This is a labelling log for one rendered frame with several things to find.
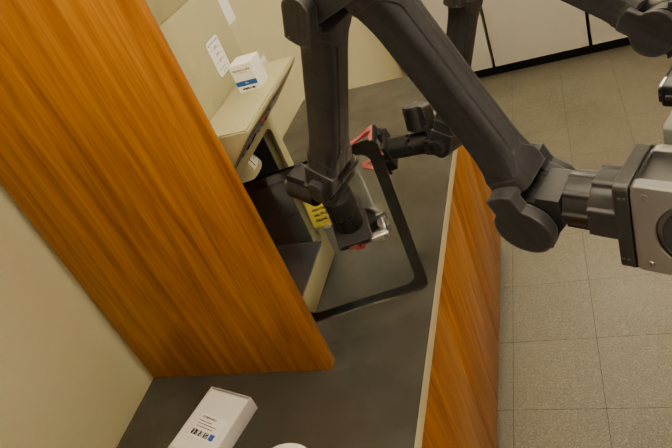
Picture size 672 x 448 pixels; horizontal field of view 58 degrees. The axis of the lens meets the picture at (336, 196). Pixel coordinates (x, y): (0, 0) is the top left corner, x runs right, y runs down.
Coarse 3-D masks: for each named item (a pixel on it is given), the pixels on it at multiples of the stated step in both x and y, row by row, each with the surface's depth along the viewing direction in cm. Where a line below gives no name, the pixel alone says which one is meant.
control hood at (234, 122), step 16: (272, 64) 135; (288, 64) 132; (272, 80) 126; (240, 96) 125; (256, 96) 122; (272, 96) 122; (224, 112) 121; (240, 112) 118; (256, 112) 115; (224, 128) 115; (240, 128) 112; (224, 144) 113; (240, 144) 112
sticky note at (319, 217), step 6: (306, 204) 123; (312, 210) 124; (318, 210) 124; (324, 210) 124; (312, 216) 125; (318, 216) 125; (324, 216) 125; (312, 222) 126; (318, 222) 126; (324, 222) 126; (330, 222) 126
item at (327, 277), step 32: (256, 192) 121; (352, 192) 123; (384, 192) 123; (288, 224) 126; (288, 256) 130; (320, 256) 131; (352, 256) 131; (384, 256) 132; (416, 256) 132; (320, 288) 135; (352, 288) 136; (384, 288) 137; (416, 288) 137; (320, 320) 141
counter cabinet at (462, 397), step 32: (480, 192) 244; (480, 224) 232; (448, 256) 175; (480, 256) 222; (448, 288) 169; (480, 288) 213; (448, 320) 163; (480, 320) 204; (448, 352) 158; (480, 352) 196; (448, 384) 153; (480, 384) 189; (448, 416) 149; (480, 416) 182
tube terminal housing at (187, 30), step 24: (192, 0) 122; (216, 0) 130; (168, 24) 113; (192, 24) 120; (216, 24) 129; (192, 48) 119; (192, 72) 118; (216, 72) 126; (216, 96) 124; (240, 168) 129
